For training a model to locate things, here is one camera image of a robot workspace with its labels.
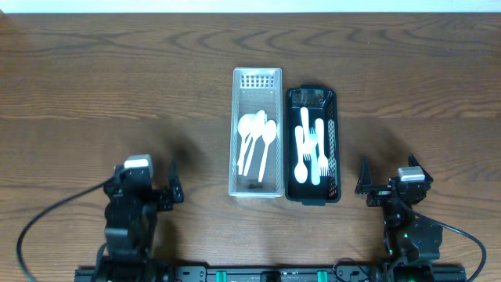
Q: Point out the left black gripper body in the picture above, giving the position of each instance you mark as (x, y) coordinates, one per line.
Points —
(163, 200)

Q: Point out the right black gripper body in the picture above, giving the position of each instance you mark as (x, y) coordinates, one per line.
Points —
(380, 196)

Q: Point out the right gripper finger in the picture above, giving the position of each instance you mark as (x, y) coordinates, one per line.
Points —
(413, 162)
(364, 183)

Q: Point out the white plastic fork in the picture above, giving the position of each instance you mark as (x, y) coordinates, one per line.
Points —
(322, 159)
(305, 125)

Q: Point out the light blue plastic fork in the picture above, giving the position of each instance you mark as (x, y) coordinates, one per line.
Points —
(315, 176)

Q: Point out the white plastic spoon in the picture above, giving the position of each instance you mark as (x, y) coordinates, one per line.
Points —
(257, 126)
(259, 112)
(244, 131)
(268, 134)

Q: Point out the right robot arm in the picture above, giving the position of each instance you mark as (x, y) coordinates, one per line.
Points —
(412, 241)

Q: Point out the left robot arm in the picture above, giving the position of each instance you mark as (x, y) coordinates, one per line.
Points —
(131, 220)

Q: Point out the black perforated plastic basket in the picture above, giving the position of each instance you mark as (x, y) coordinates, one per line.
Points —
(320, 102)

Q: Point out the clear perforated plastic basket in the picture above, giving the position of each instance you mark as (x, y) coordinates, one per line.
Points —
(255, 89)

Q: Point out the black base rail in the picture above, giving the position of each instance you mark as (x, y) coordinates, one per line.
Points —
(341, 271)

